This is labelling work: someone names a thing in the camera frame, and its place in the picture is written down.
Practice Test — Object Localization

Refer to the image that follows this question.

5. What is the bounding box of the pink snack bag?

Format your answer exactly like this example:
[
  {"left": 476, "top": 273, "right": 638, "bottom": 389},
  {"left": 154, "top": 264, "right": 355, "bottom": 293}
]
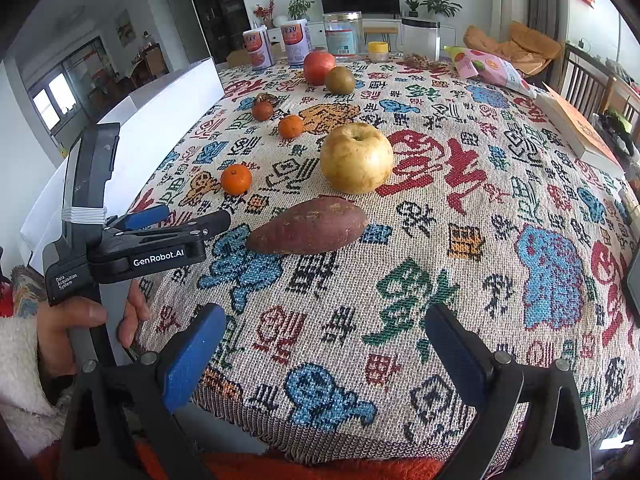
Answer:
[{"left": 444, "top": 45, "right": 538, "bottom": 100}]

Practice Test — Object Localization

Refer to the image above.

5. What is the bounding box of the green potted plant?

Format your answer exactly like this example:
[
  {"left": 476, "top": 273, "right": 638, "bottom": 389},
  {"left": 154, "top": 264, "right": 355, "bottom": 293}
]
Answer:
[{"left": 287, "top": 0, "right": 316, "bottom": 22}]

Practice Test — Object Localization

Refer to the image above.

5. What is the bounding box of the printed tablecloth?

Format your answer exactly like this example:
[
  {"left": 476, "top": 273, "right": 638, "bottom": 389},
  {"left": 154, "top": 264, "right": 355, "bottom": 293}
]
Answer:
[{"left": 122, "top": 55, "right": 640, "bottom": 463}]

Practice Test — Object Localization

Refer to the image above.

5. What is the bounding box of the red garment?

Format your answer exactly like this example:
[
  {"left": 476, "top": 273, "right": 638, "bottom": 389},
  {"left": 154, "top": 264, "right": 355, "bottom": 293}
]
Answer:
[{"left": 132, "top": 440, "right": 443, "bottom": 480}]

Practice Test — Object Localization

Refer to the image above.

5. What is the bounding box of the clear container black lid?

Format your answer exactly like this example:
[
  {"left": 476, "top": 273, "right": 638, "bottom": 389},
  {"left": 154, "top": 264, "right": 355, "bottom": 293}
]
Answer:
[{"left": 401, "top": 17, "right": 442, "bottom": 65}]

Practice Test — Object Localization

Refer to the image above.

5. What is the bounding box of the large leafy potted plant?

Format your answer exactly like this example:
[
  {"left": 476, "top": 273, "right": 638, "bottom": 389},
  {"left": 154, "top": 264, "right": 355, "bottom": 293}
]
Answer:
[{"left": 419, "top": 0, "right": 463, "bottom": 18}]

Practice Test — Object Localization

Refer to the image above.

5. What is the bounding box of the sweet potato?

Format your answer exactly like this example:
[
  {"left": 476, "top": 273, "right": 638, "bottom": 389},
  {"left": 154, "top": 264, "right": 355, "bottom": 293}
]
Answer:
[{"left": 245, "top": 196, "right": 369, "bottom": 256}]

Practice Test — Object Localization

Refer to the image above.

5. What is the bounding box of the red flower arrangement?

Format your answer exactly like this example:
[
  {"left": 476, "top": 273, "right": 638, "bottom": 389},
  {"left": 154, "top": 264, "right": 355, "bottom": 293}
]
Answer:
[{"left": 252, "top": 0, "right": 277, "bottom": 28}]

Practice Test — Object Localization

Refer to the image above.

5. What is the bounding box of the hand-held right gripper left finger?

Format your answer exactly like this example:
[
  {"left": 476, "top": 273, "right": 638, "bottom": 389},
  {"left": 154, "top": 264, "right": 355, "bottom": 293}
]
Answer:
[{"left": 57, "top": 302, "right": 228, "bottom": 480}]

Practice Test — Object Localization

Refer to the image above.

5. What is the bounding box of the wooden chair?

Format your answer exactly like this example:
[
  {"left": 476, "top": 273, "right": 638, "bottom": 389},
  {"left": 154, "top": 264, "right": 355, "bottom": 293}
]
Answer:
[{"left": 560, "top": 42, "right": 640, "bottom": 126}]

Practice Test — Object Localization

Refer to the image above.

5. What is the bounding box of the tangerine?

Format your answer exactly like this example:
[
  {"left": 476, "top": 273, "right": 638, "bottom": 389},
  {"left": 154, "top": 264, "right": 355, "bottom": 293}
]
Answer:
[
  {"left": 220, "top": 163, "right": 253, "bottom": 197},
  {"left": 277, "top": 115, "right": 306, "bottom": 140}
]

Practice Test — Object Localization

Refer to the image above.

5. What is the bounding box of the red apple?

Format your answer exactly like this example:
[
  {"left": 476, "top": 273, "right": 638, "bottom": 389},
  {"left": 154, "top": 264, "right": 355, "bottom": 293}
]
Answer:
[{"left": 303, "top": 50, "right": 337, "bottom": 86}]

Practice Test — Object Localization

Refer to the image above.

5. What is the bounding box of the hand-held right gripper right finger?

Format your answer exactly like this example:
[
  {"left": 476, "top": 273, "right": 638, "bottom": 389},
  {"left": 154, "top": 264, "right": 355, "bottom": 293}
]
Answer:
[{"left": 424, "top": 302, "right": 593, "bottom": 480}]

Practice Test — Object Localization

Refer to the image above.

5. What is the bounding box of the white television cabinet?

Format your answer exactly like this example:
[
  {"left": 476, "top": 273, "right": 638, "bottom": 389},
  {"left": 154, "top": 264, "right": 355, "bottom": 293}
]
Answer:
[{"left": 265, "top": 14, "right": 458, "bottom": 57}]

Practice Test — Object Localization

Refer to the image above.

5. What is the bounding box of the orange cover book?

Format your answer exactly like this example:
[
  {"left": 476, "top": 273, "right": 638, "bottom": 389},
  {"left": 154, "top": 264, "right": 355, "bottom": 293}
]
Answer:
[{"left": 534, "top": 82, "right": 626, "bottom": 167}]

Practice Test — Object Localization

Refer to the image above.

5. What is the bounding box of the small reddish brown fruit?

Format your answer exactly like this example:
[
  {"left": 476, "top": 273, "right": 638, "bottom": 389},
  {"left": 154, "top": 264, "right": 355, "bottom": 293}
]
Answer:
[{"left": 251, "top": 94, "right": 277, "bottom": 122}]

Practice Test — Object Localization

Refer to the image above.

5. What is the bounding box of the person's left hand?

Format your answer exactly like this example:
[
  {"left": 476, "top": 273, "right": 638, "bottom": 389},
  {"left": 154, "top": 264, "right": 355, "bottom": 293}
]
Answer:
[{"left": 37, "top": 279, "right": 151, "bottom": 377}]

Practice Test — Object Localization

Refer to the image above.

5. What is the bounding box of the round brown pear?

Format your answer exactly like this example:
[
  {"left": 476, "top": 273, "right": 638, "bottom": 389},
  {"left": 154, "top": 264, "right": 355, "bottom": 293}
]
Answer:
[{"left": 325, "top": 66, "right": 357, "bottom": 96}]

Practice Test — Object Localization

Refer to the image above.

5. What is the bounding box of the orange label can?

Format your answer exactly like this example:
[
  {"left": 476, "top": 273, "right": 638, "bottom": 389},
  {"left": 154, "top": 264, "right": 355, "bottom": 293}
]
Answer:
[
  {"left": 280, "top": 19, "right": 313, "bottom": 67},
  {"left": 242, "top": 30, "right": 274, "bottom": 71}
]

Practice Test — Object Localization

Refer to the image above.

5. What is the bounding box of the large clear jar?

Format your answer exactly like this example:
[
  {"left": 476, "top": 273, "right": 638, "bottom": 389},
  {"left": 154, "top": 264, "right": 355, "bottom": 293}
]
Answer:
[{"left": 322, "top": 11, "right": 363, "bottom": 59}]

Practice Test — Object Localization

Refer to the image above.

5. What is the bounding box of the person's left forearm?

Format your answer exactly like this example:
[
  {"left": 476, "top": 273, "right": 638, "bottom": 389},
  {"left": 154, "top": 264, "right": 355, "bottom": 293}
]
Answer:
[{"left": 0, "top": 312, "right": 76, "bottom": 480}]

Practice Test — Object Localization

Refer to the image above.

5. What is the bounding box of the white board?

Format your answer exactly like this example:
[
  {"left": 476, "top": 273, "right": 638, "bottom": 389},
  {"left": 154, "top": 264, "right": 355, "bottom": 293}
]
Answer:
[{"left": 20, "top": 57, "right": 226, "bottom": 281}]

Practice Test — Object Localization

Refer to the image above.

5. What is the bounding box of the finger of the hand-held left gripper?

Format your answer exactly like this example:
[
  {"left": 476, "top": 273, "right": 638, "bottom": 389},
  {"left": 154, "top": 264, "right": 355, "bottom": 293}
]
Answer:
[
  {"left": 107, "top": 204, "right": 171, "bottom": 233},
  {"left": 116, "top": 209, "right": 232, "bottom": 242}
]

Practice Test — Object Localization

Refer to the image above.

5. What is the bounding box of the yellow apple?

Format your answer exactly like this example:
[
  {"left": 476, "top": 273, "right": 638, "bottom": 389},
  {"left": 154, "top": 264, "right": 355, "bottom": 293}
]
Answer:
[{"left": 320, "top": 122, "right": 395, "bottom": 196}]

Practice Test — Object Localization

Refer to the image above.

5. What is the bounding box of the orange cloth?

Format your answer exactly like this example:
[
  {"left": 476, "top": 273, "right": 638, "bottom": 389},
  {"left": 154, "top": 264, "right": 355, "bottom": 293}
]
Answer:
[{"left": 462, "top": 21, "right": 563, "bottom": 76}]

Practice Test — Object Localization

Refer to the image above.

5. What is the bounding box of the dark cabinet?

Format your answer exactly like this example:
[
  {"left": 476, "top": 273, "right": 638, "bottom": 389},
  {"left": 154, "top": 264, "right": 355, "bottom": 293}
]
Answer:
[{"left": 181, "top": 0, "right": 252, "bottom": 63}]

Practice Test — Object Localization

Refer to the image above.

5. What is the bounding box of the wall picture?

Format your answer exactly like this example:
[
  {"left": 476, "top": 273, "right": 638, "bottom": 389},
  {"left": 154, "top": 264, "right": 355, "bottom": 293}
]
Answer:
[{"left": 116, "top": 10, "right": 137, "bottom": 45}]

